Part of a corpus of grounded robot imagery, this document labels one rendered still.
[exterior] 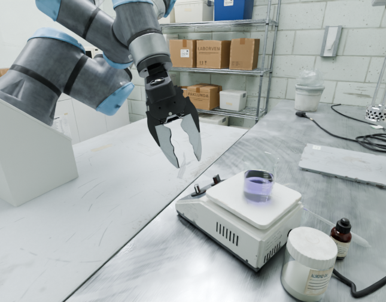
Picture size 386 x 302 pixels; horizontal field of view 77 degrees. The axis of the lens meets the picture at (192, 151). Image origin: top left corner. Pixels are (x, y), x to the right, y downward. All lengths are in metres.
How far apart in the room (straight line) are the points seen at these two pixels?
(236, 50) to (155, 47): 2.10
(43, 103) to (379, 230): 0.74
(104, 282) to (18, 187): 0.31
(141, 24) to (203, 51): 2.23
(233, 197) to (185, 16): 2.50
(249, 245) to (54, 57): 0.58
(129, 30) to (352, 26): 2.44
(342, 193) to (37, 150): 0.69
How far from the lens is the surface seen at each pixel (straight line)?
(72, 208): 0.58
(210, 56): 2.69
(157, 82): 0.40
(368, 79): 2.81
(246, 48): 2.55
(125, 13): 0.54
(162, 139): 0.47
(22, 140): 0.61
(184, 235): 0.46
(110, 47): 0.61
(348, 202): 0.64
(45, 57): 0.69
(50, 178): 0.66
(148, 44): 0.50
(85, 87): 0.68
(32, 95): 0.66
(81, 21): 0.61
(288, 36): 2.82
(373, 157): 0.90
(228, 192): 0.42
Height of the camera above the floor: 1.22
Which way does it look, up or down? 24 degrees down
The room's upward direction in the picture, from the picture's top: straight up
